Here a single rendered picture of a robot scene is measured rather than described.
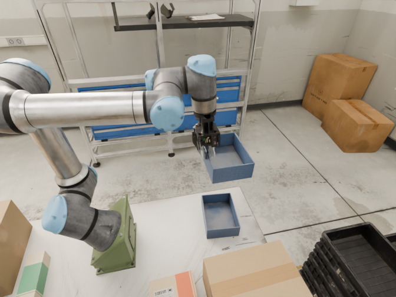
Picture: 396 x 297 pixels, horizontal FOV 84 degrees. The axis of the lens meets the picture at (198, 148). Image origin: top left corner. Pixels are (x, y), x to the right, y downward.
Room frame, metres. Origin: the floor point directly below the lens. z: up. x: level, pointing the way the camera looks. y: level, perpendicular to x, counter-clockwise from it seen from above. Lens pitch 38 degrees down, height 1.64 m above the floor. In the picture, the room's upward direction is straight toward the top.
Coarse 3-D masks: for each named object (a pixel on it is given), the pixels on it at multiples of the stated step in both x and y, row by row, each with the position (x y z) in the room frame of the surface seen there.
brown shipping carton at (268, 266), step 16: (224, 256) 0.38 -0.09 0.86; (240, 256) 0.38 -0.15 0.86; (256, 256) 0.38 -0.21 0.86; (272, 256) 0.38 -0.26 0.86; (288, 256) 0.38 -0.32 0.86; (208, 272) 0.33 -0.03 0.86; (224, 272) 0.33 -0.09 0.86; (240, 272) 0.33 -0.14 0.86; (256, 272) 0.33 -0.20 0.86; (272, 272) 0.33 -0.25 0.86; (288, 272) 0.33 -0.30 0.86; (208, 288) 0.30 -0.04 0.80; (224, 288) 0.28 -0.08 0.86; (240, 288) 0.28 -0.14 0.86; (256, 288) 0.28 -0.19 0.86; (272, 288) 0.28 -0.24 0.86; (288, 288) 0.28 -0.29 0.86; (304, 288) 0.28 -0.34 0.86
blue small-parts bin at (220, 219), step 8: (208, 200) 0.74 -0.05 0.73; (216, 200) 0.74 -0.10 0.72; (224, 200) 0.75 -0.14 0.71; (232, 200) 0.70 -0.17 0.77; (208, 208) 0.71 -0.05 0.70; (216, 208) 0.71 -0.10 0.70; (224, 208) 0.71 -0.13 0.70; (232, 208) 0.68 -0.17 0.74; (208, 216) 0.66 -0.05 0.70; (216, 216) 0.66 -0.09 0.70; (224, 216) 0.66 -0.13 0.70; (232, 216) 0.66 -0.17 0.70; (208, 224) 0.61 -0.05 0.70; (216, 224) 0.61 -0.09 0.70; (224, 224) 0.61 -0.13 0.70; (232, 224) 0.61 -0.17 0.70; (208, 232) 0.54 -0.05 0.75; (216, 232) 0.54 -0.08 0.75; (224, 232) 0.55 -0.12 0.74; (232, 232) 0.55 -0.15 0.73
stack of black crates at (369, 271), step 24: (336, 240) 0.65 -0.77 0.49; (360, 240) 0.65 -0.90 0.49; (384, 240) 0.60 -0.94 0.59; (312, 264) 0.60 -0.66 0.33; (336, 264) 0.50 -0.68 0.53; (360, 264) 0.53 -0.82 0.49; (384, 264) 0.53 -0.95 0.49; (312, 288) 0.53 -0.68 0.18; (336, 288) 0.44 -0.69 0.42; (360, 288) 0.38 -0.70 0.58; (384, 288) 0.42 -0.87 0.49
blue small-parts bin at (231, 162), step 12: (228, 144) 0.75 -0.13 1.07; (240, 144) 0.69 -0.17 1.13; (216, 156) 0.68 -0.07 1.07; (228, 156) 0.68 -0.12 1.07; (240, 156) 0.67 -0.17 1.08; (216, 168) 0.61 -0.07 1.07; (228, 168) 0.55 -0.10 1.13; (240, 168) 0.56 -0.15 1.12; (252, 168) 0.57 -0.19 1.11; (216, 180) 0.54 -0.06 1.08; (228, 180) 0.55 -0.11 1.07
